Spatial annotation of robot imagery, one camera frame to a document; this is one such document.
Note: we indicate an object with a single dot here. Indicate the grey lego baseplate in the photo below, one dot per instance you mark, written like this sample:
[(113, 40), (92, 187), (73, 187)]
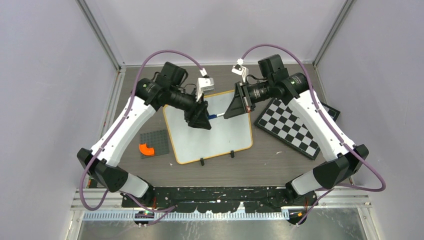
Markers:
[(158, 140)]

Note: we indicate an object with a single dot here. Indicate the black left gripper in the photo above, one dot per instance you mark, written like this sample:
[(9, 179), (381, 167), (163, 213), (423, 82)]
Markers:
[(200, 119)]

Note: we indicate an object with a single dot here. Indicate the white blue whiteboard marker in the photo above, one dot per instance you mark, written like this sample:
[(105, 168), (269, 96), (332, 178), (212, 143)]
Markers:
[(214, 116)]

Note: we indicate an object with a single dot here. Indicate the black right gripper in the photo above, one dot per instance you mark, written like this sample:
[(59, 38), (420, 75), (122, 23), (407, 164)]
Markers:
[(248, 103)]

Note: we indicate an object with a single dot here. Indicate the yellow framed whiteboard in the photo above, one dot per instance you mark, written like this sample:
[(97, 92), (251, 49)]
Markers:
[(193, 144)]

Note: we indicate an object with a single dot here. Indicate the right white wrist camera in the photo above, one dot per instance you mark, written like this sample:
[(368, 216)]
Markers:
[(240, 70)]

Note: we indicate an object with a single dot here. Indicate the aluminium frame rail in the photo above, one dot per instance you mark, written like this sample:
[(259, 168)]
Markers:
[(111, 208)]

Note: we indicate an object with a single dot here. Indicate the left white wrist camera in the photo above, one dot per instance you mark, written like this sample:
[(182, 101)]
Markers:
[(204, 85)]

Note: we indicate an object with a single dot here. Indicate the orange curved block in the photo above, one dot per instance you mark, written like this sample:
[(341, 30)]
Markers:
[(146, 150)]

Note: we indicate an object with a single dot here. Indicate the black white chessboard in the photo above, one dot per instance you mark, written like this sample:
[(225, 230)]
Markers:
[(279, 121)]

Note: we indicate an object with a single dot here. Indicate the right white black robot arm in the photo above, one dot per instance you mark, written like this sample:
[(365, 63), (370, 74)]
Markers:
[(343, 157)]

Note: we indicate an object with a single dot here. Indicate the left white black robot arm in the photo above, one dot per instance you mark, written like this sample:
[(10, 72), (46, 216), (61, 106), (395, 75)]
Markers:
[(103, 158)]

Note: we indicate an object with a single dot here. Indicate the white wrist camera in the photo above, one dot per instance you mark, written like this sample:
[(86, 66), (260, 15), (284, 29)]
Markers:
[(204, 85), (240, 70)]

